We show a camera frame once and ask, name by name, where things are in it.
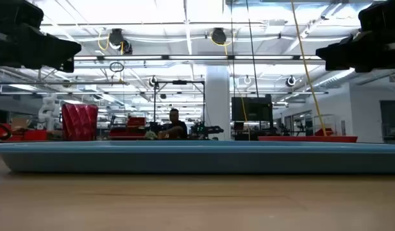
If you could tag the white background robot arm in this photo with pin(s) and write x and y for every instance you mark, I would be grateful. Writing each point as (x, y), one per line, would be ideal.
(48, 112)

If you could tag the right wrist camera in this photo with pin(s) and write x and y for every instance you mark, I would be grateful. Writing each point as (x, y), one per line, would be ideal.
(381, 14)

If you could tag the red ribbed cup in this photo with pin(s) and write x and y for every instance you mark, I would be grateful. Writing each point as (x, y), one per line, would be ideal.
(79, 123)

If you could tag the white pillar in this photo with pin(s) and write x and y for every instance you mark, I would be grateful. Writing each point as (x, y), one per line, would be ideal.
(216, 102)

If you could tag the cardboard box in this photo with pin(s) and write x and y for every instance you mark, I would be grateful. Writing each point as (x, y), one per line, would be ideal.
(19, 123)

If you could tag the blue plastic tray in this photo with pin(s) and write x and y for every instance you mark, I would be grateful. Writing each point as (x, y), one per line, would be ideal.
(197, 160)

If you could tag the black monitor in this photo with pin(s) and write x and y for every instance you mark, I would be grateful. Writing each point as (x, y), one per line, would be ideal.
(252, 109)

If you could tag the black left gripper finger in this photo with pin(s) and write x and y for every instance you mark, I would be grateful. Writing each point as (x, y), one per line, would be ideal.
(56, 51)

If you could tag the red storage bin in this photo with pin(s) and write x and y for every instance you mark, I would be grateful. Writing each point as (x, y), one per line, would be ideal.
(27, 135)
(130, 128)

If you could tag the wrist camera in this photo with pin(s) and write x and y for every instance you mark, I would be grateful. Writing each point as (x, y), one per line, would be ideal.
(14, 14)
(381, 14)

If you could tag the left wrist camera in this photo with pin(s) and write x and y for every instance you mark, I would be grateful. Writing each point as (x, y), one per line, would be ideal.
(14, 14)

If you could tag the person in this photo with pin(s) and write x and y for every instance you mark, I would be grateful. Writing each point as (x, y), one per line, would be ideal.
(176, 126)

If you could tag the black background rig frame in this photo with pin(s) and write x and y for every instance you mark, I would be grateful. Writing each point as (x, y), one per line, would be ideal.
(179, 82)

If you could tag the pink-red round plate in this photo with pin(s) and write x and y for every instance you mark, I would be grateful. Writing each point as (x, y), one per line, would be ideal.
(313, 139)

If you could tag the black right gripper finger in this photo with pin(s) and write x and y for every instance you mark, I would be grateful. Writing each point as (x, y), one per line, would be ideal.
(341, 54)

